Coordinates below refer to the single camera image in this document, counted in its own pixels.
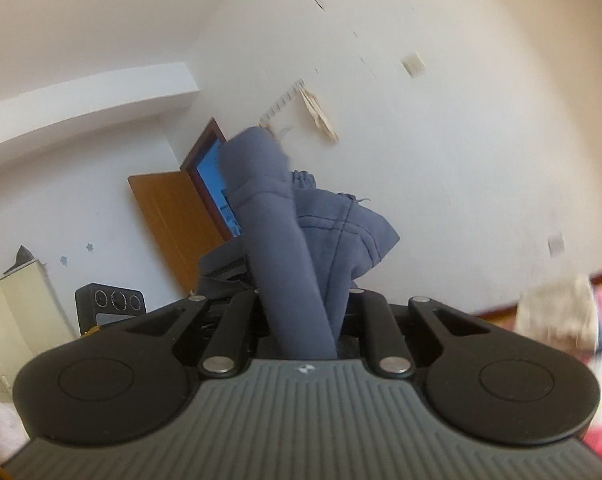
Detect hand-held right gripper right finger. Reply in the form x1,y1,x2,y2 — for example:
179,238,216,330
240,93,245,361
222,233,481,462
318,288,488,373
348,289,497,377

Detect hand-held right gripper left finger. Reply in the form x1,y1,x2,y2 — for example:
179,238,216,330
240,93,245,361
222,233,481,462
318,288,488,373
126,290,259,376

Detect grey sweatpants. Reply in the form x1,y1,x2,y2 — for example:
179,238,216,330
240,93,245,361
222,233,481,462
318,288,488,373
220,126,401,361

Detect folded beige clothes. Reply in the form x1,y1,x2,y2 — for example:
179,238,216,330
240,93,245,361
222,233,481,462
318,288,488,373
516,275,599,351

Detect wooden door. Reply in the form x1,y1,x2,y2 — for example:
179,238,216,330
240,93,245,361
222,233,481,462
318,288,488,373
127,170,232,293

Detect black appliance with round dials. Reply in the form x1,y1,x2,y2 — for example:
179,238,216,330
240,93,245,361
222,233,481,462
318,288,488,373
75,282,146,338

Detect hanging beige cloth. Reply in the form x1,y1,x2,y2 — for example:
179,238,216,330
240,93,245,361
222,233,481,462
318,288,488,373
298,85,339,143

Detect cream cabinet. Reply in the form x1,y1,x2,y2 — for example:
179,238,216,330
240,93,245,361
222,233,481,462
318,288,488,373
0,260,76,386

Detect dark red door frame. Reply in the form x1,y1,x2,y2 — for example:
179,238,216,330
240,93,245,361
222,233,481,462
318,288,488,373
181,116,244,241

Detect white wall hook rack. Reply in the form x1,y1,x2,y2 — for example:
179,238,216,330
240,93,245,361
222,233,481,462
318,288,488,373
258,80,304,128

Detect wall switch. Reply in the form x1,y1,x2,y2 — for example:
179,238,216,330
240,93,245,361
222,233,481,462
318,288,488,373
401,52,426,78

